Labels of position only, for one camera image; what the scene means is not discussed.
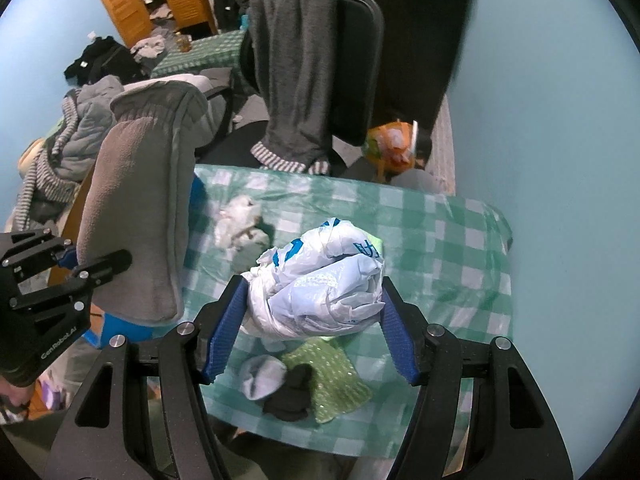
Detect cardboard box with blue edges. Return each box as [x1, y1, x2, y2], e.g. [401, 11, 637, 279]
[47, 165, 207, 350]

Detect pile of grey clothes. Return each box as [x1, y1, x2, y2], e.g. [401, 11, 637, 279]
[30, 76, 126, 221]

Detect grey white clothes pile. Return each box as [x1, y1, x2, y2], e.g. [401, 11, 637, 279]
[131, 27, 168, 58]

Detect dark grey garment striped cuffs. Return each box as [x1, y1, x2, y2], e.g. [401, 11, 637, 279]
[247, 0, 348, 176]

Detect small green checked tablecloth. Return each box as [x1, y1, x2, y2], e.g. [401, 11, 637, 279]
[150, 30, 251, 81]

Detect grey white striped garment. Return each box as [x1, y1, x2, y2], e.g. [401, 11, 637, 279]
[12, 87, 83, 231]

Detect black office chair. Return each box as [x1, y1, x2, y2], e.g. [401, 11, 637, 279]
[195, 0, 386, 178]

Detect person's left hand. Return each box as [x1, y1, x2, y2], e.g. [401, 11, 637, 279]
[0, 375, 36, 423]

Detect white and blue plastic bag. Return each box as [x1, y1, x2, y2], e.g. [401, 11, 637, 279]
[240, 217, 387, 343]

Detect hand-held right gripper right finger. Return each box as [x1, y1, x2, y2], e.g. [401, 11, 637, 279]
[381, 276, 573, 480]

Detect black sock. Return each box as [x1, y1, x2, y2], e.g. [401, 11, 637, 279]
[262, 364, 315, 422]

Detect grey fleece garment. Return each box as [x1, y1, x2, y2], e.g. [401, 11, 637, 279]
[79, 80, 210, 324]

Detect yellow green soft toy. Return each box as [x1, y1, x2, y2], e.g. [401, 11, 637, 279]
[19, 139, 45, 172]

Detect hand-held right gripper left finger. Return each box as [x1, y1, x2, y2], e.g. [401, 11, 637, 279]
[59, 276, 251, 480]

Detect light grey sock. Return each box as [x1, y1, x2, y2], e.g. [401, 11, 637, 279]
[239, 355, 288, 401]

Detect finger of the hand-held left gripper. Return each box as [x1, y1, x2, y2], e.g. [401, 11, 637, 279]
[9, 248, 134, 311]
[0, 229, 79, 281]

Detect black backpack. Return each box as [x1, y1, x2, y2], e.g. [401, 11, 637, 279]
[64, 36, 151, 86]

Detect white cloth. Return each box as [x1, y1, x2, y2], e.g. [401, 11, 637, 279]
[214, 195, 271, 251]

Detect orange plastic bag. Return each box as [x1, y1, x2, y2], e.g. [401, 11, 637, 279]
[362, 120, 421, 176]

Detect light green cloth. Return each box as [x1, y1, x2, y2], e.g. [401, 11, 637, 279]
[280, 337, 373, 423]

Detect wooden wardrobe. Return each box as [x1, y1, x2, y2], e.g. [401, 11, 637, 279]
[84, 0, 218, 48]

